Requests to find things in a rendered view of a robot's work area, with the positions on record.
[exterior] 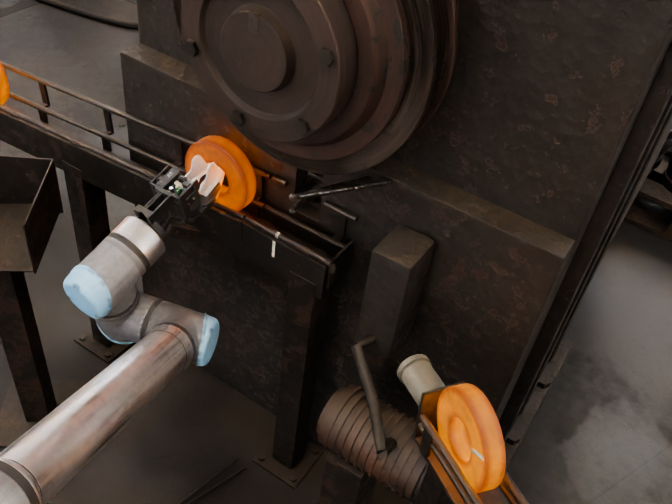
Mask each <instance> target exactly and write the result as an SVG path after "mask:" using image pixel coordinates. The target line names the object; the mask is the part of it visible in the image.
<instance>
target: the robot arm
mask: <svg viewBox="0 0 672 504"><path fill-rule="evenodd" d="M164 171H165V173H166V174H165V175H164V176H163V177H162V178H161V179H160V180H159V181H158V182H157V181H156V179H157V178H158V177H159V176H160V175H161V174H162V173H163V172H164ZM224 175H225V173H224V171H223V170H222V169H221V168H220V167H219V166H217V165H216V164H215V163H214V162H212V163H206V162H205V161H204V159H203V158H202V157H201V156H200V155H196V156H195V157H194V158H193V159H192V162H191V169H190V171H189V172H188V173H187V174H186V175H185V176H183V175H181V172H180V170H178V169H176V168H174V167H172V168H171V169H170V166H169V165H167V166H166V167H165V168H164V169H163V170H162V171H161V172H160V173H159V174H158V175H157V176H156V177H155V178H154V179H153V180H151V181H150V182H149V185H150V187H151V190H152V192H153V195H154V197H153V198H152V199H151V200H150V201H149V202H148V203H147V204H146V205H145V206H144V207H143V206H141V205H139V204H138V205H137V206H136V207H135V208H134V209H133V210H134V212H135V214H136V215H135V216H134V217H132V216H127V217H126V218H125V219H124V220H123V221H122V222H121V223H120V224H119V225H118V226H117V227H116V228H115V229H114V230H113V231H112V232H111V233H110V234H109V235H108V236H107V237H106V238H105V239H104V240H103V241H102V242H101V243H100V244H99V245H98V246H97V247H96V248H95V249H94V250H93V251H92V252H91V253H90V254H89V255H88V256H87V257H86V258H85V259H84V260H83V261H82V262H81V263H80V264H79V265H77V266H75V267H74V268H73V269H72V270H71V272H70V274H69V275H68V276H67V277H66V278H65V280H64V283H63V287H64V290H65V292H66V294H67V296H69V297H70V300H71V301H72V302H73V303H74V304H75V305H76V306H77V307H78V308H79V309H80V310H81V311H82V312H84V313H85V314H87V315H88V316H90V317H92V318H94V319H95V321H96V323H97V326H98V328H99V330H100V331H101V333H102V334H103V335H104V336H105V337H107V338H108V339H109V340H110V341H112V342H114V343H118V344H131V343H136V344H135V345H134V346H133V347H131V348H130V349H129V350H128V351H126V352H125V353H124V354H123V355H121V356H120V357H119V358H118V359H116V360H115V361H114V362H113V363H111V364H110V365H109V366H108V367H106V368H105V369H104V370H103V371H101V372H100V373H99V374H98V375H96V376H95V377H94V378H93V379H91V380H90V381H89V382H88V383H86V384H85V385H84V386H83V387H81V388H80V389H79V390H78V391H76V392H75V393H74V394H73V395H72V396H70V397H69V398H68V399H67V400H65V401H64V402H63V403H62V404H60V405H59V406H58V407H57V408H55V409H54V410H53V411H52V412H50V413H49V414H48V415H47V416H45V417H44V418H43V419H42V420H40V421H39V422H38V423H37V424H35V425H34V426H33V427H32V428H30V429H29V430H28V431H27V432H25V433H24V434H23V435H22V436H20V437H19V438H18V439H17V440H15V441H14V442H13V443H12V444H10V445H9V446H8V447H7V448H5V449H4V450H3V451H2V452H0V504H47V503H48V502H49V501H50V500H51V499H52V498H53V497H54V496H55V495H56V494H57V493H58V492H59V491H60V490H61V489H62V488H63V487H64V486H65V485H66V484H67V483H68V482H69V481H70V480H71V479H72V478H73V477H74V476H75V475H76V474H77V473H78V472H79V471H81V470H82V469H83V468H84V467H85V466H86V465H87V464H88V463H89V462H90V461H91V460H92V459H93V458H94V457H95V456H96V455H97V454H98V453H99V452H100V451H101V450H102V449H103V448H104V447H105V446H106V445H107V444H108V443H109V442H110V441H111V440H112V439H113V438H114V437H115V436H116V435H117V434H118V433H119V432H120V431H121V430H122V429H123V428H124V427H125V426H126V425H127V424H128V423H129V422H130V421H131V420H132V419H133V418H134V417H135V416H136V415H137V414H138V413H139V412H140V411H142V410H143V409H144V408H145V407H146V406H147V405H148V404H149V403H150V402H151V401H152V400H153V399H154V398H155V397H156V396H157V395H158V394H159V393H160V392H161V391H162V390H163V389H164V388H165V387H166V386H167V385H168V384H169V383H170V382H171V381H172V380H173V379H174V378H175V377H176V376H177V375H178V374H179V373H180V372H181V371H183V370H184V369H186V368H187V367H188V366H189V365H190V364H191V363H193V364H196V366H205V365H206V364H207V363H208V362H209V361H210V359H211V357H212V355H213V352H214V350H215V347H216V344H217V340H218V336H219V322H218V320H217V319H216V318H214V317H211V316H209V315H207V314H206V313H204V314H203V313H200V312H197V311H194V310H191V309H188V308H186V307H183V306H180V305H177V304H174V303H171V302H168V301H164V300H162V299H159V298H156V297H153V296H150V295H147V294H144V293H141V292H139V291H138V289H137V287H136V284H135V283H136V282H137V281H138V280H139V279H140V278H141V276H142V275H143V274H144V273H145V272H146V271H147V270H148V269H149V268H150V267H151V266H152V265H153V264H154V263H155V262H156V261H157V260H158V259H159V258H160V256H161V255H162V254H163V253H164V252H165V245H164V244H165V243H166V242H167V241H168V237H173V238H177V239H180V240H181V241H185V242H194V243H196V241H197V239H198V236H199V234H200V232H201V231H199V230H197V229H195V228H196V227H195V226H193V225H191V224H190V223H188V222H194V220H195V219H196V218H197V217H199V216H200V215H202V216H203V215H204V214H205V212H206V211H208V210H209V209H210V208H211V207H212V206H213V205H214V204H215V202H216V201H217V198H218V195H219V193H220V190H221V185H222V182H223V179H224ZM198 192H199V193H200V196H199V193H198Z"/></svg>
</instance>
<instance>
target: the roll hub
mask: <svg viewBox="0 0 672 504"><path fill-rule="evenodd" d="M181 23H182V32H183V38H184V43H185V42H186V40H188V39H190V40H193V41H195V42H196V44H197V46H198V48H199V51H198V53H197V55H196V56H194V57H193V56H190V55H188V57H189V60H190V62H191V65H192V67H193V70H194V72H195V74H196V76H197V78H198V80H199V82H200V83H201V85H202V87H203V88H204V90H205V91H206V93H207V94H208V96H209V97H210V98H211V100H212V101H213V102H214V103H215V105H216V106H217V107H218V108H219V109H220V110H221V111H222V112H223V113H224V114H225V115H226V116H227V117H228V118H229V119H230V120H231V118H230V115H231V113H232V112H233V111H234V110H238V111H240V112H242V113H243V116H244V118H245V122H244V123H243V124H242V125H241V126H240V127H241V128H242V129H244V130H245V131H247V132H249V133H251V134H253V135H255V136H257V137H260V138H262V139H265V140H269V141H274V142H286V143H287V142H296V141H300V140H303V139H305V138H308V137H310V136H311V135H313V134H314V133H316V132H317V131H319V130H320V129H321V128H323V127H324V126H325V125H327V124H328V123H330V122H331V121H332V120H334V119H335V118H336V117H337V116H338V115H339V114H340V113H341V112H342V110H343V109H344V108H345V106H346V105H347V103H348V101H349V99H350V97H351V95H352V92H353V89H354V86H355V82H356V77H357V69H358V52H357V43H356V37H355V33H354V29H353V25H352V22H351V19H350V16H349V13H348V11H347V9H346V6H345V4H344V2H343V0H182V6H181ZM323 47H325V48H327V49H329V50H332V52H333V55H334V58H335V61H334V62H333V63H332V64H331V65H330V66H329V67H325V66H323V65H321V64H320V63H319V61H318V58H317V54H318V52H319V51H320V50H321V49H322V48H323ZM299 118H302V119H304V120H306V121H307V122H308V124H309V127H310V130H309V131H308V132H307V134H305V135H304V136H303V135H301V134H299V133H297V132H296V130H295V127H294V125H293V124H294V123H295V122H296V121H297V119H299ZM231 121H232V120H231Z"/></svg>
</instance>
